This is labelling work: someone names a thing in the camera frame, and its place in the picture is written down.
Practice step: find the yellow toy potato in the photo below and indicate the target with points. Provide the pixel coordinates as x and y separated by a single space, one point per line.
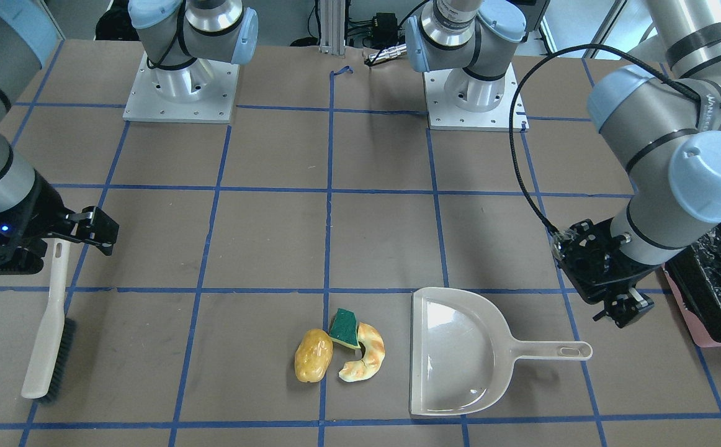
313 356

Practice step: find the beige hand brush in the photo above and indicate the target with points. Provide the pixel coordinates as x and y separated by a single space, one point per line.
54 338

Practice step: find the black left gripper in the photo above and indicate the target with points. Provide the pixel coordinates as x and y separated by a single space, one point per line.
628 307

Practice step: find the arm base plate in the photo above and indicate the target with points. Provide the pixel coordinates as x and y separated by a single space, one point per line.
457 101
202 93

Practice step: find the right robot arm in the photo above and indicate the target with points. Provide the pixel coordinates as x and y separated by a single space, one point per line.
176 35

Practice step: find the green yellow sponge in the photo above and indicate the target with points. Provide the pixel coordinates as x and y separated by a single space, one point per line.
343 329

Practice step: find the toy croissant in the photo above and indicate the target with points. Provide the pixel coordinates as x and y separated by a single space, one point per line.
371 361

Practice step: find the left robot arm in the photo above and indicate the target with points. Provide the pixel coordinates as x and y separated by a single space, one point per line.
665 132

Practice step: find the aluminium frame post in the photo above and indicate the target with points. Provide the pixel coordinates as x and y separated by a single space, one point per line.
332 27

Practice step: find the beige plastic dustpan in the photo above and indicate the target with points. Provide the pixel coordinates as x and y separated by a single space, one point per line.
463 352

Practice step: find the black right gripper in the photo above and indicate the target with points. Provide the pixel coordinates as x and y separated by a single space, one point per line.
43 208

